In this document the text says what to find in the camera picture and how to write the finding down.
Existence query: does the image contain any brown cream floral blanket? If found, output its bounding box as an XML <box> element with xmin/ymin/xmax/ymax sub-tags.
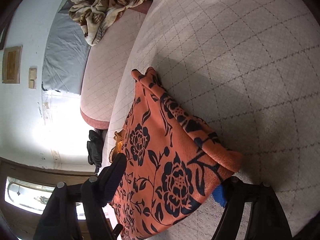
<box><xmin>69</xmin><ymin>0</ymin><xmax>145</xmax><ymax>46</ymax></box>

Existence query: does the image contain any grey pillow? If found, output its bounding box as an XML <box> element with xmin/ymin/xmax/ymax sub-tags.
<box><xmin>42</xmin><ymin>0</ymin><xmax>90</xmax><ymax>94</ymax></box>

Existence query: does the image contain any pink quilted headboard cushion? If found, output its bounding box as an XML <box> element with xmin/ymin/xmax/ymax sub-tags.
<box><xmin>80</xmin><ymin>0</ymin><xmax>152</xmax><ymax>129</ymax></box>

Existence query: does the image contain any orange floral blouse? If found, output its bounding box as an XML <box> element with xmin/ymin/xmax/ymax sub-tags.
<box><xmin>111</xmin><ymin>67</ymin><xmax>243</xmax><ymax>239</ymax></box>

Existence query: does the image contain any pink quilted bedspread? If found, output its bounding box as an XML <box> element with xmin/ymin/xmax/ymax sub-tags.
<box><xmin>104</xmin><ymin>0</ymin><xmax>319</xmax><ymax>235</ymax></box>

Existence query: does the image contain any stained glass wooden door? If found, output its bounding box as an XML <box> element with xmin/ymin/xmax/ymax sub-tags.
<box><xmin>0</xmin><ymin>157</ymin><xmax>118</xmax><ymax>240</ymax></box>

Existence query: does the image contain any wooden wall frame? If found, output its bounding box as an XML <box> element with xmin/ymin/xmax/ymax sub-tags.
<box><xmin>2</xmin><ymin>46</ymin><xmax>22</xmax><ymax>84</ymax></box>

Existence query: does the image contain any beige wall switch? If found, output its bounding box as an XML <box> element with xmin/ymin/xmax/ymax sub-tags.
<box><xmin>28</xmin><ymin>68</ymin><xmax>37</xmax><ymax>89</ymax></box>

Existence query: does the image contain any black clothes pile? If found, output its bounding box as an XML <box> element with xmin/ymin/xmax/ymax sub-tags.
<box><xmin>87</xmin><ymin>129</ymin><xmax>104</xmax><ymax>175</ymax></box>

